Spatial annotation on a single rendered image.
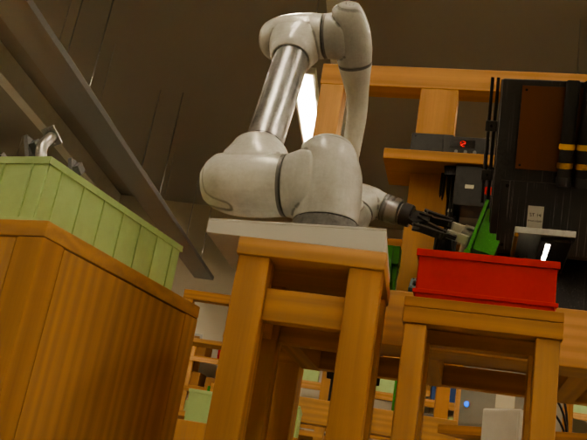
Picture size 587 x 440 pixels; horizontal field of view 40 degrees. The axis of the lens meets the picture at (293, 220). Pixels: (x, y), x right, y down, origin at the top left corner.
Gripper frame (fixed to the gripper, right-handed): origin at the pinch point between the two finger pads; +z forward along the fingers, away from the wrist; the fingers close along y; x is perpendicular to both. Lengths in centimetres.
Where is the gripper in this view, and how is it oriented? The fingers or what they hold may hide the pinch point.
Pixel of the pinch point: (460, 233)
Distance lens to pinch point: 256.9
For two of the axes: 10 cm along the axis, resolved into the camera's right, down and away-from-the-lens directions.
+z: 8.9, 3.2, -3.1
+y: 4.2, -3.8, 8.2
